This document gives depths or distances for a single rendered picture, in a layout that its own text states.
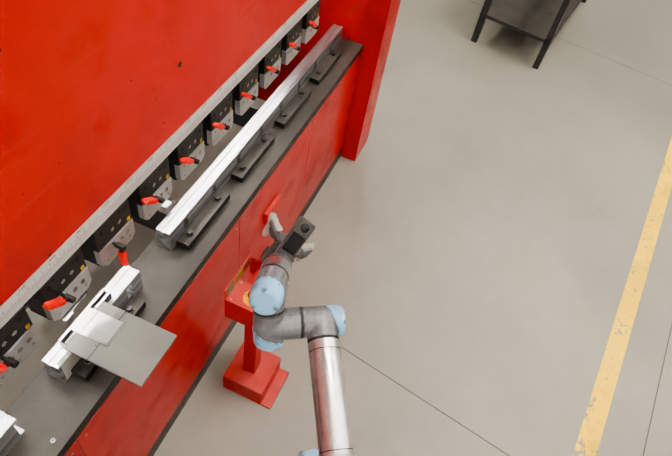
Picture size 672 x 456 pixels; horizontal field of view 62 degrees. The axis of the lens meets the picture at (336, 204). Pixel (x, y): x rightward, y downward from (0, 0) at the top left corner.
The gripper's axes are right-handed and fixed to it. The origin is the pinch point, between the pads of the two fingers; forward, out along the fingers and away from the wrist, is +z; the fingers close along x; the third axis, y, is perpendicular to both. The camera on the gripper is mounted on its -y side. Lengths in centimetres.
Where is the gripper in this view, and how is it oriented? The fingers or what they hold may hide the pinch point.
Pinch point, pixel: (294, 226)
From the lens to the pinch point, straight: 155.8
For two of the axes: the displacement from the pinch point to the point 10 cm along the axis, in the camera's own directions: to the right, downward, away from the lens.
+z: 0.9, -4.0, 9.1
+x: 7.7, 6.1, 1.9
